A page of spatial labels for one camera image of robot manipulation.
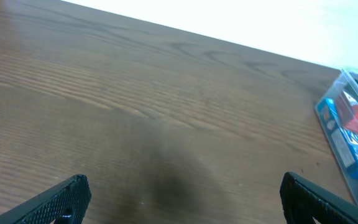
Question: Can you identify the red medicine box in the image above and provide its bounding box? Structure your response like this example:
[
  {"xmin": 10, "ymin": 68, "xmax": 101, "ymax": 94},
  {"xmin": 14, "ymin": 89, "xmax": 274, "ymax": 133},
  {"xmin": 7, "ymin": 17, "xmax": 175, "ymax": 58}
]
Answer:
[{"xmin": 334, "ymin": 90, "xmax": 358, "ymax": 133}]

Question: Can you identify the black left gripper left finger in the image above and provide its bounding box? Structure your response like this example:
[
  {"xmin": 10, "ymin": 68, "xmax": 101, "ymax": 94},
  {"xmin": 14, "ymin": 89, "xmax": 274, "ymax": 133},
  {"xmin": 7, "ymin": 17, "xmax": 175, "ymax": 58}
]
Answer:
[{"xmin": 0, "ymin": 174, "xmax": 91, "ymax": 224}]

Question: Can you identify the clear plastic container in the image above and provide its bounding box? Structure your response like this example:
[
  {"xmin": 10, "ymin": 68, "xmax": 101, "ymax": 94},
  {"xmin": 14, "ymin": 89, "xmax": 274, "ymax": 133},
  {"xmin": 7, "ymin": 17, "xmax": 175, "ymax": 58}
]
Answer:
[{"xmin": 314, "ymin": 68, "xmax": 358, "ymax": 206}]

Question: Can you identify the blue Kool Fever box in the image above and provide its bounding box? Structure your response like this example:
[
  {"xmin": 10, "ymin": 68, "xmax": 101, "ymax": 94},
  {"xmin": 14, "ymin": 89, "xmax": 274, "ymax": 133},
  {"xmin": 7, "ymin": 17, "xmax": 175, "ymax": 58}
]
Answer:
[{"xmin": 316, "ymin": 98, "xmax": 358, "ymax": 179}]

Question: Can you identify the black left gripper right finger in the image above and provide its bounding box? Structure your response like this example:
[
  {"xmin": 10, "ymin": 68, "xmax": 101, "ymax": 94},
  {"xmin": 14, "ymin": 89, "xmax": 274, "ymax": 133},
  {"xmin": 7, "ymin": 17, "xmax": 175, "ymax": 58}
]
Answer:
[{"xmin": 280, "ymin": 172, "xmax": 358, "ymax": 224}]

